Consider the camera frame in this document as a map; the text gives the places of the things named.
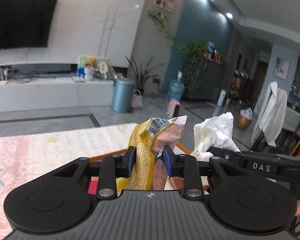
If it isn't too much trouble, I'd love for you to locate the white cloth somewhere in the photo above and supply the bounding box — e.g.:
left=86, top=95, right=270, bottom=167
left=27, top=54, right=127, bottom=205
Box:
left=191, top=112, right=240, bottom=161

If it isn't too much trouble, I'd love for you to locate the blue water jug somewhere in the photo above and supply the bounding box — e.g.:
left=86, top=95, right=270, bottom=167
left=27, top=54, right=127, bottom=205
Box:
left=166, top=71, right=185, bottom=101

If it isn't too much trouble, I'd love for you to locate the hanging ivy plant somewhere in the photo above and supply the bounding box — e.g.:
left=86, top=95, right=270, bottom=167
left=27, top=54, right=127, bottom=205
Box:
left=178, top=40, right=208, bottom=92

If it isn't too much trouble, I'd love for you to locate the pink space heater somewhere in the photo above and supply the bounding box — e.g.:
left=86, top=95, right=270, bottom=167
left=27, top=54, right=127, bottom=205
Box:
left=167, top=98, right=180, bottom=119

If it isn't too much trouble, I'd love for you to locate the black wall television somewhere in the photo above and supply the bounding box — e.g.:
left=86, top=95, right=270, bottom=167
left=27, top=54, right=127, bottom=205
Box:
left=0, top=0, right=58, bottom=50

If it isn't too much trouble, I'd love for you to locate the dark cabinet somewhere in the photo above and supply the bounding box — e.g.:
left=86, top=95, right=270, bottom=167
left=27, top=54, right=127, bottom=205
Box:
left=184, top=58, right=226, bottom=103

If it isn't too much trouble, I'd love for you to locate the teddy bear toy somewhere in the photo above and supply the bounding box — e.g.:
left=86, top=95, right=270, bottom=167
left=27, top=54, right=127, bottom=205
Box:
left=84, top=57, right=97, bottom=81

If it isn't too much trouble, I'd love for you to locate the small woven handbag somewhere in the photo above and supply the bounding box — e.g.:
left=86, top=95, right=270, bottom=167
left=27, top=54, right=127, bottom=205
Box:
left=131, top=89, right=143, bottom=109

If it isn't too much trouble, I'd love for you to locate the white marble TV console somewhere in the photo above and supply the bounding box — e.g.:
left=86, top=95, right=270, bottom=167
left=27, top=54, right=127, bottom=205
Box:
left=0, top=77, right=114, bottom=113

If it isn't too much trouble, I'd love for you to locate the white wifi router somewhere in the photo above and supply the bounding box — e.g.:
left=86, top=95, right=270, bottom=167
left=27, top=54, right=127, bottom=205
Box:
left=0, top=68, right=8, bottom=86

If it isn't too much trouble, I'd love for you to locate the floor potted plant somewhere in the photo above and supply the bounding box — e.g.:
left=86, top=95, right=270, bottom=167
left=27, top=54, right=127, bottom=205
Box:
left=125, top=55, right=165, bottom=95

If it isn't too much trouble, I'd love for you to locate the framed wall picture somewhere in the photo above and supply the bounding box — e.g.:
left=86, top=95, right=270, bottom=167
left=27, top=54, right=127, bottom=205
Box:
left=154, top=0, right=177, bottom=14

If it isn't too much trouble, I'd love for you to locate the yellow snack packet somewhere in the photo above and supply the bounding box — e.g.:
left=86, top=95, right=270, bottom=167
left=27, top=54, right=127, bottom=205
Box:
left=116, top=115, right=187, bottom=192

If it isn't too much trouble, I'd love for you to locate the white hanging shirt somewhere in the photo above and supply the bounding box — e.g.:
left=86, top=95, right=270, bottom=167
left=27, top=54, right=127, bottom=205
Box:
left=251, top=81, right=287, bottom=147

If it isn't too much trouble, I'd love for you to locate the gold waste bin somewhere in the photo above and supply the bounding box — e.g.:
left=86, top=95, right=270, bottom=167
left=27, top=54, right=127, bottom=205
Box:
left=237, top=107, right=253, bottom=131

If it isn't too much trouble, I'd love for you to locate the patterned lace tablecloth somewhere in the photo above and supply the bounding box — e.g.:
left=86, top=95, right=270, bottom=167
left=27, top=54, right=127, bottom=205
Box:
left=0, top=123, right=136, bottom=239

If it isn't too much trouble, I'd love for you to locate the blue-grey trash can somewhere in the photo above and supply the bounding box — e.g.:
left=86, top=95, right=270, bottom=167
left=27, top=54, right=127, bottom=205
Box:
left=111, top=78, right=135, bottom=113

